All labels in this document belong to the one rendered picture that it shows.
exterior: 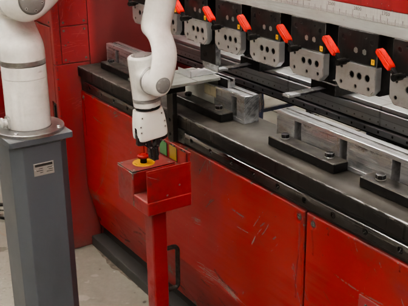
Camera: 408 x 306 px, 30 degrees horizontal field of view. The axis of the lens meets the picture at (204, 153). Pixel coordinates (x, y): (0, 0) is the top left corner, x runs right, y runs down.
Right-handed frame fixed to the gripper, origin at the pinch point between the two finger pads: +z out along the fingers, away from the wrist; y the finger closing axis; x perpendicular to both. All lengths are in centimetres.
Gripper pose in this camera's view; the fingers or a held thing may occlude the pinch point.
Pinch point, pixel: (153, 153)
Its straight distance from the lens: 236.3
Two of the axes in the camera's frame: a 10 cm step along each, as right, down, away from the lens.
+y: -8.3, 2.8, -4.8
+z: 0.9, 9.2, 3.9
